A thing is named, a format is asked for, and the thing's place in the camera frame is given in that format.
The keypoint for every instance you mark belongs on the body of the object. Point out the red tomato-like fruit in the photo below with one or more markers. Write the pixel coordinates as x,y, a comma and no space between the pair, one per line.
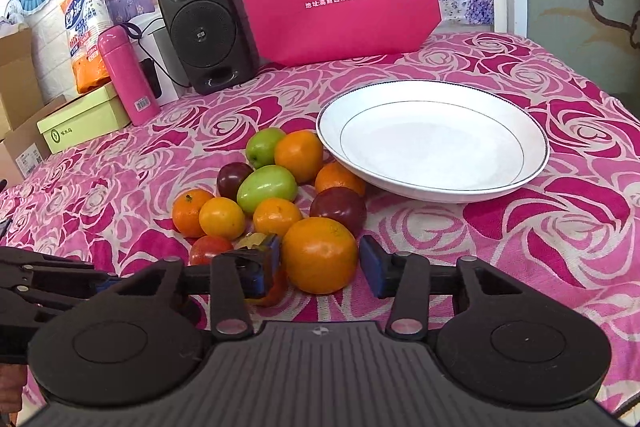
207,247

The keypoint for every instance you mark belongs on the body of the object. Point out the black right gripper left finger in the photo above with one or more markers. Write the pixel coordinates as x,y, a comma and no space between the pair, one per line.
149,333

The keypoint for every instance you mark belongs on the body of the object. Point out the green apple far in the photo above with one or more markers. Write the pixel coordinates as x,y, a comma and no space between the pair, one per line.
259,150

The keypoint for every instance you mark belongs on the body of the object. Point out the light green cardboard box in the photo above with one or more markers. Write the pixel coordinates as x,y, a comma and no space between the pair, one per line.
97,113

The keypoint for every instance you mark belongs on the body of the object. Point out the dark red plum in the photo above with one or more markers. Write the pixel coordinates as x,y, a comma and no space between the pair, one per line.
230,177
343,205

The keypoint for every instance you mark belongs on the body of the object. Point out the orange beside far apple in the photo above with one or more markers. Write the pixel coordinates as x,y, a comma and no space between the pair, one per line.
301,152

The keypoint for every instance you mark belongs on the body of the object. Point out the yellow orange mandarin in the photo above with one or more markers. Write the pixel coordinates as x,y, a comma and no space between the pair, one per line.
222,217

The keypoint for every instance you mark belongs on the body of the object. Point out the small brownish green fruit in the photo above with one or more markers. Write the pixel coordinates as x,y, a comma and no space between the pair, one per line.
250,242

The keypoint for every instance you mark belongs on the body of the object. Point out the large front orange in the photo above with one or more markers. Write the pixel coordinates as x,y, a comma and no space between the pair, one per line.
320,255

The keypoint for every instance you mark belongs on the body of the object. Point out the green apple near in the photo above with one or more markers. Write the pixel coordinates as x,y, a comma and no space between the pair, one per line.
271,181

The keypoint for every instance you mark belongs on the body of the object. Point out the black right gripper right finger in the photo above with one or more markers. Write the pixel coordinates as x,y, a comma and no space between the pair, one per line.
491,334

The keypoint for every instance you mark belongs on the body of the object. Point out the green apple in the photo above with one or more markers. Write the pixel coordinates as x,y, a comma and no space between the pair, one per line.
271,181
259,150

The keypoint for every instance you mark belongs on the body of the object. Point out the brown cardboard box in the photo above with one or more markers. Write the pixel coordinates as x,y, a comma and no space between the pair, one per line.
23,148

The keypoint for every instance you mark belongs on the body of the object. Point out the orange white snack bag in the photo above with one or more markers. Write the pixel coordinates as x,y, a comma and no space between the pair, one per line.
84,22

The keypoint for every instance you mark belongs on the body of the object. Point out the white ceramic plate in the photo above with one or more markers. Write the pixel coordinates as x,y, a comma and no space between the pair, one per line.
434,141

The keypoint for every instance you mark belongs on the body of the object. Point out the small orange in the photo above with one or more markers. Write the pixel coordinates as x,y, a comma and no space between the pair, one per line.
185,213
275,216

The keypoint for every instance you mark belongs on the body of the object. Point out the white box behind bottle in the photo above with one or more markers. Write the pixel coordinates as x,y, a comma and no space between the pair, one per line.
158,58

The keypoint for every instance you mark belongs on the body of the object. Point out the pink thermos bottle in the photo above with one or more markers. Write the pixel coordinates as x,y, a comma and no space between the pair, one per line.
126,74

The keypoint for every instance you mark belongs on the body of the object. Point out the orange under plate edge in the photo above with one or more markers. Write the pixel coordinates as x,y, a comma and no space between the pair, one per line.
333,174

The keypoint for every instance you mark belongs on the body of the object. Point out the black speaker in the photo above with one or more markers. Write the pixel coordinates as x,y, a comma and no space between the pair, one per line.
213,42

